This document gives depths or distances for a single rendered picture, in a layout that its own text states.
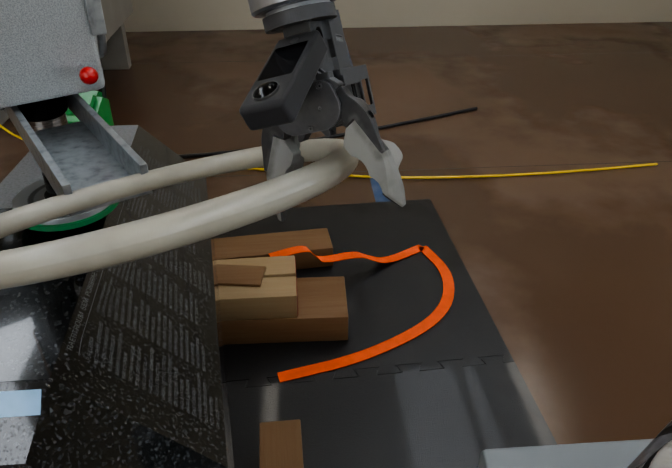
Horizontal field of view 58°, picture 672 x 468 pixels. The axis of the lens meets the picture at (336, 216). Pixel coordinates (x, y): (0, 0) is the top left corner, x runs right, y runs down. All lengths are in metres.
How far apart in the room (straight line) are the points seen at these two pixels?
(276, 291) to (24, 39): 1.26
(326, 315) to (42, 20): 1.40
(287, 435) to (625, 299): 1.52
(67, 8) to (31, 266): 0.77
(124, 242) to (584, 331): 2.17
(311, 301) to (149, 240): 1.79
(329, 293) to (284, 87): 1.81
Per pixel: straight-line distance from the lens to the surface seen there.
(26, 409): 1.08
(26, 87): 1.24
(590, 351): 2.43
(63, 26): 1.22
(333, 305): 2.23
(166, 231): 0.48
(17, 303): 1.24
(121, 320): 1.23
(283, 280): 2.20
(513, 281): 2.66
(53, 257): 0.50
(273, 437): 1.84
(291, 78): 0.53
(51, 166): 0.98
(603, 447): 0.98
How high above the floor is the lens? 1.58
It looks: 32 degrees down
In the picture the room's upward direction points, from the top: straight up
